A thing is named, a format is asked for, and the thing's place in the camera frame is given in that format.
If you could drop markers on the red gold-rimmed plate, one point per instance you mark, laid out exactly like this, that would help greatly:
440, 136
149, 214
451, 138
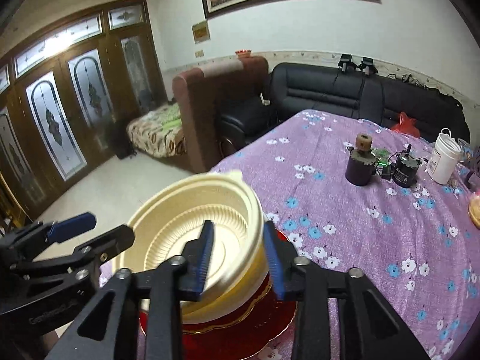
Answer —
252, 331

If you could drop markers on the red bag on sofa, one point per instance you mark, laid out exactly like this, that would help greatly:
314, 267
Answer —
406, 126

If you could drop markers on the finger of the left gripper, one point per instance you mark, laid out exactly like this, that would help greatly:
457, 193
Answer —
54, 232
101, 247

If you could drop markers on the patterned bed cushion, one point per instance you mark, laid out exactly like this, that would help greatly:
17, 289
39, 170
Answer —
158, 133

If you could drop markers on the brown armchair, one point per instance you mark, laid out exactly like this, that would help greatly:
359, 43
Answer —
201, 94

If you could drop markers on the white plastic jar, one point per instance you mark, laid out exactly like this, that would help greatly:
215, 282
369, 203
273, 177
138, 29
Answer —
444, 157

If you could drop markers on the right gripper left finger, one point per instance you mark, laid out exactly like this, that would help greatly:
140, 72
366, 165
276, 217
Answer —
179, 279

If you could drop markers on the wooden glass-panel door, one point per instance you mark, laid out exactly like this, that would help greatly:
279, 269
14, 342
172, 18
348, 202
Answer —
68, 92

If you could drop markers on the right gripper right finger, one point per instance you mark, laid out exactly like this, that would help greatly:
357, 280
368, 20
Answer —
296, 278

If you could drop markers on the small yellow dish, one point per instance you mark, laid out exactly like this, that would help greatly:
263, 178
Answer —
474, 209

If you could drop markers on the small gold wall plaque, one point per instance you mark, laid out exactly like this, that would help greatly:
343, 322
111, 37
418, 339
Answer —
201, 32

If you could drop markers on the purple floral tablecloth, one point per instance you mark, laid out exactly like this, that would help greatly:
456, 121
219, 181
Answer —
417, 245

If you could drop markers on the small black device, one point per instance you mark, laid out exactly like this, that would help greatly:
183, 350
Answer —
405, 167

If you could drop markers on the cream plastic bowl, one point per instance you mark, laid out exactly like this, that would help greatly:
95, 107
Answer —
221, 207

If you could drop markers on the black leather sofa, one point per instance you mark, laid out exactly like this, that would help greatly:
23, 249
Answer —
294, 87

